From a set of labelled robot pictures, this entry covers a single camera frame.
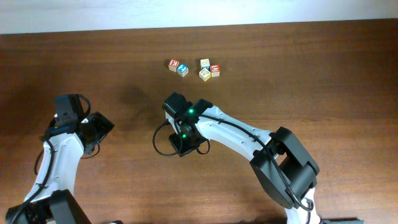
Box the blue number 2 block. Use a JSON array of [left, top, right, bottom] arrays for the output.
[[177, 63, 189, 77]]

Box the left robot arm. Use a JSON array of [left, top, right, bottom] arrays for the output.
[[5, 94, 114, 223]]

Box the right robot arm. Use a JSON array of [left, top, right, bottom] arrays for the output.
[[162, 93, 321, 223]]

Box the cream picture block middle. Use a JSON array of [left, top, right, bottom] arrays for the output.
[[198, 68, 211, 82]]

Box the cream picture block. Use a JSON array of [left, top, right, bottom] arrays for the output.
[[200, 58, 211, 70], [198, 68, 211, 82]]

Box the red number 3 block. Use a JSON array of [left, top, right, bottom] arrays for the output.
[[168, 59, 180, 72]]

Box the red letter U block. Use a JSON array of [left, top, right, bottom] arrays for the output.
[[210, 65, 220, 77]]

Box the cream picture block top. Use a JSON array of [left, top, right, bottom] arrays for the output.
[[200, 58, 211, 70]]

